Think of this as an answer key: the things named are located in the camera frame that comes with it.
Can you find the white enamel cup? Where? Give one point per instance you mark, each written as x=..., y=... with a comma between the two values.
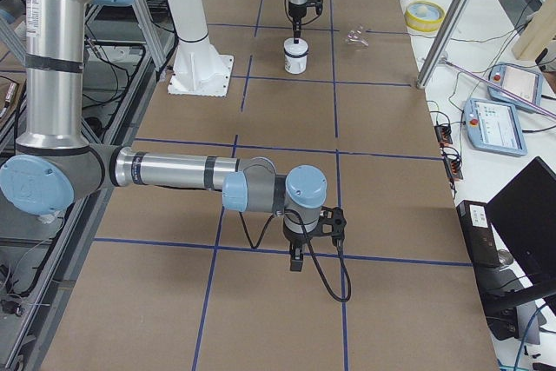
x=295, y=59

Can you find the orange connector board upper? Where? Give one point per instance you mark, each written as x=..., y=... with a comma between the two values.
x=443, y=133

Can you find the wooden beam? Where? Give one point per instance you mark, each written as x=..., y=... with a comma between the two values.
x=538, y=33

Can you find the yellow tape roll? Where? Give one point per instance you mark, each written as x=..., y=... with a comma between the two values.
x=424, y=16

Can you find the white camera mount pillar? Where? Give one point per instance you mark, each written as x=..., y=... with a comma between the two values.
x=198, y=69

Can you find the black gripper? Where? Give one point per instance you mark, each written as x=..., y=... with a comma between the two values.
x=294, y=240
x=296, y=13

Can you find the black laptop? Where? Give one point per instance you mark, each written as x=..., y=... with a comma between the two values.
x=523, y=214

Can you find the clear glass funnel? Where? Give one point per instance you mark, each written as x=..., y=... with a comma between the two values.
x=356, y=36

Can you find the far blue teach pendant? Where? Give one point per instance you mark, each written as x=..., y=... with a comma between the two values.
x=522, y=82

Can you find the orange connector board lower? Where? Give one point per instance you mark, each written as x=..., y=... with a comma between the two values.
x=453, y=168

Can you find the blue teach pendant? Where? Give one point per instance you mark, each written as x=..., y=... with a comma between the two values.
x=522, y=82
x=494, y=127

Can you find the orange connector board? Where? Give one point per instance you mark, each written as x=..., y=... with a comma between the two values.
x=453, y=168
x=443, y=133

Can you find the black box device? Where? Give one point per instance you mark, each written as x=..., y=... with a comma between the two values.
x=478, y=234

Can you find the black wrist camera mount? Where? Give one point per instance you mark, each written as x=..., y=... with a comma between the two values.
x=331, y=223

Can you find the pink rod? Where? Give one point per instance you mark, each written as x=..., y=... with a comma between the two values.
x=506, y=93

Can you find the near blue teach pendant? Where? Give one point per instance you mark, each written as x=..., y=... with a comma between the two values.
x=494, y=127

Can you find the aluminium frame post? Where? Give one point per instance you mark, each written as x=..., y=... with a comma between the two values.
x=453, y=15

